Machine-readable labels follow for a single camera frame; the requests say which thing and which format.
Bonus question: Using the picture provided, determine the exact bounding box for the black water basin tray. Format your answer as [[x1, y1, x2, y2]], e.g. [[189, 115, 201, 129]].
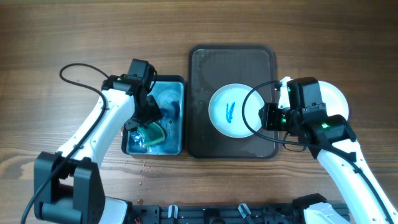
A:
[[121, 75, 185, 156]]

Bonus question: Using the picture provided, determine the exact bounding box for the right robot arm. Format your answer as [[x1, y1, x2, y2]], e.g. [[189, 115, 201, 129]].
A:
[[258, 77, 397, 223]]

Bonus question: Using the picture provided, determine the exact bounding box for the green yellow sponge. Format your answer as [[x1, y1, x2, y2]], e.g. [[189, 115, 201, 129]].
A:
[[137, 122, 166, 147]]

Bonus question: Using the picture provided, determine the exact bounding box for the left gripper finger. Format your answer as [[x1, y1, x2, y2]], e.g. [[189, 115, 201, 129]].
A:
[[124, 118, 139, 131], [146, 95, 163, 122]]

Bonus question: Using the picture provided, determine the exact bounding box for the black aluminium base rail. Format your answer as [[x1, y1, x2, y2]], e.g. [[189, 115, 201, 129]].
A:
[[130, 203, 303, 224]]

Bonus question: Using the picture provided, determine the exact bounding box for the white plate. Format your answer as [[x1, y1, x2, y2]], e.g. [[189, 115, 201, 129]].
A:
[[208, 83, 264, 138], [278, 77, 349, 120]]

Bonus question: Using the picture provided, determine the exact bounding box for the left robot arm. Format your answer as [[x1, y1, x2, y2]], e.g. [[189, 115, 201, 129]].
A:
[[21, 59, 162, 223]]

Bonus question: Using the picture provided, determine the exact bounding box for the dark brown serving tray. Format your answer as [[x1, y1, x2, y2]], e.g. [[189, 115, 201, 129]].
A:
[[185, 44, 280, 159]]

